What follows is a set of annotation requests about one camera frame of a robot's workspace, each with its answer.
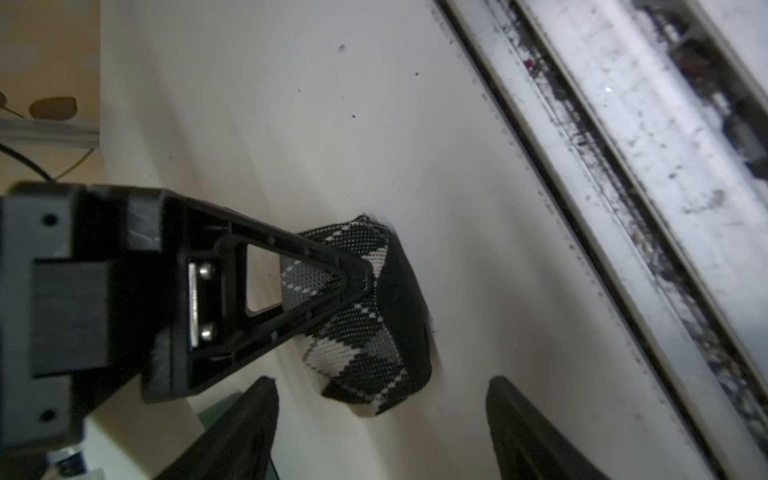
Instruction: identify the aluminium front rail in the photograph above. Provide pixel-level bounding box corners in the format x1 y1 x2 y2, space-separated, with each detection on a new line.
441 1 767 479

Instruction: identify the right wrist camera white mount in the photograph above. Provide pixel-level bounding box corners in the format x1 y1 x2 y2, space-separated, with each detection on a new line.
81 378 204 479

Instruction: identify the black grey argyle sock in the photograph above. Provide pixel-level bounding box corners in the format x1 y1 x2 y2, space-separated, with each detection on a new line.
296 215 432 417

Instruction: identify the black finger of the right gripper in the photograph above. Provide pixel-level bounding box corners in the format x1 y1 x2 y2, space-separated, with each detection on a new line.
142 191 374 402

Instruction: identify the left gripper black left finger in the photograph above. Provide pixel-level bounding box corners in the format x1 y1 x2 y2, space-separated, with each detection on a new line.
158 377 279 480

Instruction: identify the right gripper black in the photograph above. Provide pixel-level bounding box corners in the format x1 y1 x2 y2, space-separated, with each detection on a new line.
1 182 174 450

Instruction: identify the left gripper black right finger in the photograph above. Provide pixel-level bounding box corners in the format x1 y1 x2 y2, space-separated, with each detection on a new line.
485 376 606 480

